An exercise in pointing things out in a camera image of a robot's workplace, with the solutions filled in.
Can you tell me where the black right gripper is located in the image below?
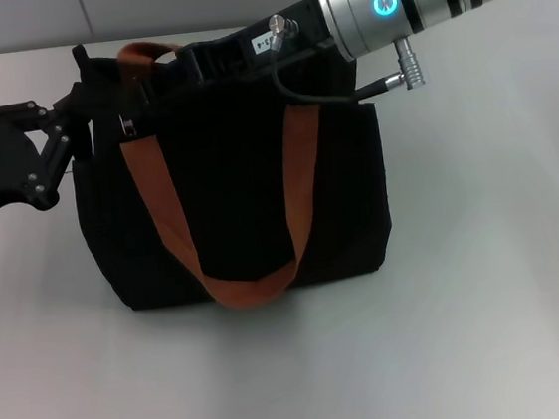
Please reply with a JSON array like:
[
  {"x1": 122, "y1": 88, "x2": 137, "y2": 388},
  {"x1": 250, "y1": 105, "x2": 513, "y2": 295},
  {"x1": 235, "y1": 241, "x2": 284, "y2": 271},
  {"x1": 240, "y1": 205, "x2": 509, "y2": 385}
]
[{"x1": 121, "y1": 0, "x2": 347, "y2": 123}]

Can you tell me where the silver zipper pull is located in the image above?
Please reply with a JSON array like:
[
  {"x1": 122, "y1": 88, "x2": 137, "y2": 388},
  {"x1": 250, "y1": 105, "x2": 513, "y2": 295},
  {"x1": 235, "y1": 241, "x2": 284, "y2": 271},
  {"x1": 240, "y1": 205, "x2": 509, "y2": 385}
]
[{"x1": 119, "y1": 112, "x2": 139, "y2": 139}]

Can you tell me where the black bag with orange straps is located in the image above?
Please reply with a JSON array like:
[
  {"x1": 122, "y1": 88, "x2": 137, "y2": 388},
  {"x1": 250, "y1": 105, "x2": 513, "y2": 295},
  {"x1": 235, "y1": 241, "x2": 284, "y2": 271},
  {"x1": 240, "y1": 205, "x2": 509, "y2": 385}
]
[{"x1": 58, "y1": 13, "x2": 400, "y2": 324}]

